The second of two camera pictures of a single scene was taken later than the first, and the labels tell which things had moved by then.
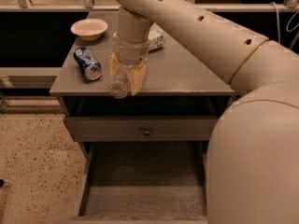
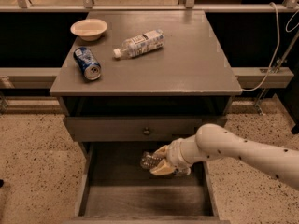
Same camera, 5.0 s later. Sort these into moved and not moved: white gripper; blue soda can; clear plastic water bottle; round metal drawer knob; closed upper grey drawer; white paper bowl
Moved: clear plastic water bottle; white gripper
Not moved: white paper bowl; closed upper grey drawer; blue soda can; round metal drawer knob
